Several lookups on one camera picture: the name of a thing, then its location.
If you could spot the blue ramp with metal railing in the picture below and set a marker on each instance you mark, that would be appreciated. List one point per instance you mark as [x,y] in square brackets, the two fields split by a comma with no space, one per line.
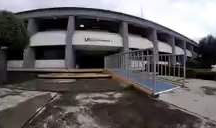
[146,78]

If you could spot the grey stained concrete pavement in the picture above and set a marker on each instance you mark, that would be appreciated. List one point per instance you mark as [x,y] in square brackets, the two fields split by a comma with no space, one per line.
[106,110]

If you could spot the large curved concrete building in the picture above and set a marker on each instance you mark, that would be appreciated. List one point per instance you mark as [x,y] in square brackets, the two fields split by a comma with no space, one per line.
[96,40]

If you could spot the dark green tree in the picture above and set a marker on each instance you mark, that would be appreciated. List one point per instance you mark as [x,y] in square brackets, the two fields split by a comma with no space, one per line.
[9,33]

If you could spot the concrete entrance steps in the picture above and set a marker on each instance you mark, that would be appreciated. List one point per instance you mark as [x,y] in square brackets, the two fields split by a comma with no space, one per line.
[74,75]

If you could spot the dark green trees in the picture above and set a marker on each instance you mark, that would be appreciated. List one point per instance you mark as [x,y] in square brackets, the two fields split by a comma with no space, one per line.
[207,50]

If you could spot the dark green hedge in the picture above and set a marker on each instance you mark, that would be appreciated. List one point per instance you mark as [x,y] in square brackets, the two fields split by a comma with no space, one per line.
[202,74]

